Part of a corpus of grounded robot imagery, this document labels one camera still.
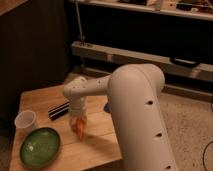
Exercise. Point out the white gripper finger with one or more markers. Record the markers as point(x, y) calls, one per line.
point(84, 122)
point(72, 125)

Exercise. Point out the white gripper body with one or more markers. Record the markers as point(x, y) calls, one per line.
point(77, 108)

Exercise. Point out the orange pepper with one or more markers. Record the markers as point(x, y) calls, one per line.
point(79, 130)

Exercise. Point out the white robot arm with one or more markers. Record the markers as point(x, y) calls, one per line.
point(132, 92)

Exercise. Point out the black striped box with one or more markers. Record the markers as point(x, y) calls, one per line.
point(58, 111)

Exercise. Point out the blue sponge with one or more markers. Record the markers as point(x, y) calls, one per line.
point(106, 108)

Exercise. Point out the wooden table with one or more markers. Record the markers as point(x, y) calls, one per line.
point(99, 145)

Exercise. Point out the clear plastic cup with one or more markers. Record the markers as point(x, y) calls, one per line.
point(25, 121)

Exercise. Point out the metal pole stand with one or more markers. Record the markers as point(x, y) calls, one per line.
point(82, 38)

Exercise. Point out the low white shelf rail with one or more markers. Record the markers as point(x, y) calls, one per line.
point(202, 72)

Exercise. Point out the black handle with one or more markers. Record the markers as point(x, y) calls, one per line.
point(184, 63)

